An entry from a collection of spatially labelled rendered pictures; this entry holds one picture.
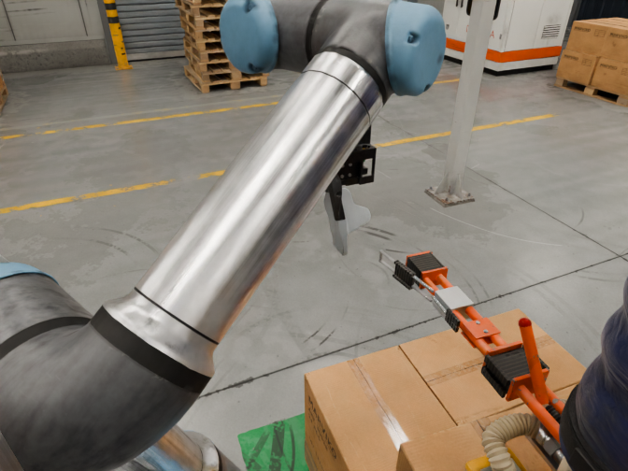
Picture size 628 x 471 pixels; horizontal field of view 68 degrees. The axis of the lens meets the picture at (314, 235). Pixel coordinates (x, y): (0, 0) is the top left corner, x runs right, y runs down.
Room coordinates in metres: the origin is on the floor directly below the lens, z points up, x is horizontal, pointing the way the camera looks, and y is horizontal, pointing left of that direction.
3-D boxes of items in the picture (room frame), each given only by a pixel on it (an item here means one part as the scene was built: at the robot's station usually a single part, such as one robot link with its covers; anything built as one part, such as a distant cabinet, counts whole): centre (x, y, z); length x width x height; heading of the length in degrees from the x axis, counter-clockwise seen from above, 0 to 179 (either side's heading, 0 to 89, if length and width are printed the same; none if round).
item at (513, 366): (0.63, -0.40, 1.18); 0.10 x 0.08 x 0.06; 109
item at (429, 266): (0.96, -0.29, 1.18); 0.08 x 0.07 x 0.05; 19
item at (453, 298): (0.83, -0.33, 1.17); 0.07 x 0.07 x 0.04; 19
